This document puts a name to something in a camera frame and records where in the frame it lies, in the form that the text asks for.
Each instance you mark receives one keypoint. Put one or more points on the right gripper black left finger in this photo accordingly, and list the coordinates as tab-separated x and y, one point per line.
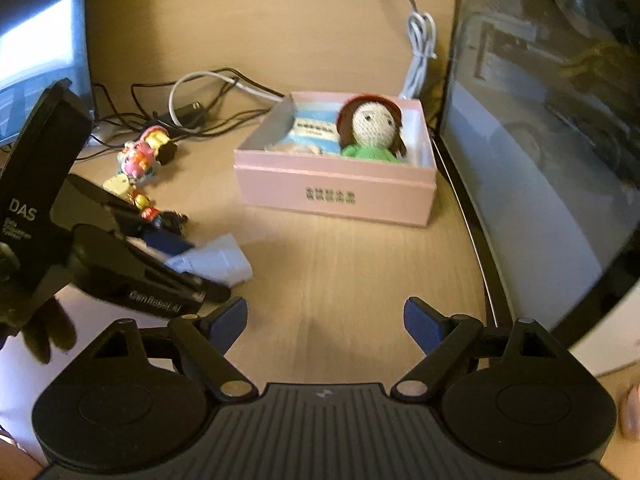
202	343

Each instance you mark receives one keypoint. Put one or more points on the gloved right hand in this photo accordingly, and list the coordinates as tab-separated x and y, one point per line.
630	414

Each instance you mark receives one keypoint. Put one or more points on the red small figurine keychain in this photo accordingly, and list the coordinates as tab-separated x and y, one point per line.
166	220

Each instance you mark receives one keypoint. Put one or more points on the crochet doll with red hat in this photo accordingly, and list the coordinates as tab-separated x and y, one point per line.
369	127

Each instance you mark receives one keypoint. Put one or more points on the blue white wet wipes pack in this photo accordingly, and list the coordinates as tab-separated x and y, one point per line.
314	127

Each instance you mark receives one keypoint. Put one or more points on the pink cardboard box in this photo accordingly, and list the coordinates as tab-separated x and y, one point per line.
330	184

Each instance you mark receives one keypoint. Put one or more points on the pink yellow cupcake toy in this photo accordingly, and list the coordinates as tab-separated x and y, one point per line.
158	139

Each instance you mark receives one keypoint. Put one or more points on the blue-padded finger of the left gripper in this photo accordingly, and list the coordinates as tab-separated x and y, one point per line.
145	229

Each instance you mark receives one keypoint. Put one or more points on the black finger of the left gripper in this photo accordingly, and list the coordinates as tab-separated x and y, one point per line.
145	269

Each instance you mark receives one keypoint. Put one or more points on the gloved left hand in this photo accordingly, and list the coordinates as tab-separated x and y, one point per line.
41	320

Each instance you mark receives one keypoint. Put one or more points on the black power adapter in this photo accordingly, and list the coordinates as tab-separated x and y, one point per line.
191	116

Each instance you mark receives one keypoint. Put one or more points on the computer monitor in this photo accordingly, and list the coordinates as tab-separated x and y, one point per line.
42	42

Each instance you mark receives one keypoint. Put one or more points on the pale yellow small toy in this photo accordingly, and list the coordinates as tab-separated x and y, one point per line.
119	185

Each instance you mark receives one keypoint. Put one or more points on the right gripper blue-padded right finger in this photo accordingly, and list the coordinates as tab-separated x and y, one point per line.
446	342

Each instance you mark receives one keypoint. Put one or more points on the pink pig toy keychain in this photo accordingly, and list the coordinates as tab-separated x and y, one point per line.
136	160

